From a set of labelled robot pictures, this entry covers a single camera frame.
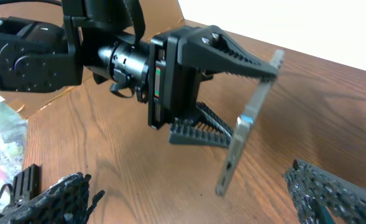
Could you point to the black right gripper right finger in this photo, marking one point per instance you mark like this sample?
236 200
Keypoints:
318 195

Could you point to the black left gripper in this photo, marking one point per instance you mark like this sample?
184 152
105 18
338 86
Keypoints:
174 80

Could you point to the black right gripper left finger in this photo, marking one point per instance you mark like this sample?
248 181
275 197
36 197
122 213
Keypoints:
65 202

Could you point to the Galaxy S25 Ultra smartphone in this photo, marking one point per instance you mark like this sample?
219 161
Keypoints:
244 125

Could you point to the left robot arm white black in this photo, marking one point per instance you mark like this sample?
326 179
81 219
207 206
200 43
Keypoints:
165 73

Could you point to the cardboard sheet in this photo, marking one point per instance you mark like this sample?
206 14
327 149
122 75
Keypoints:
105 37

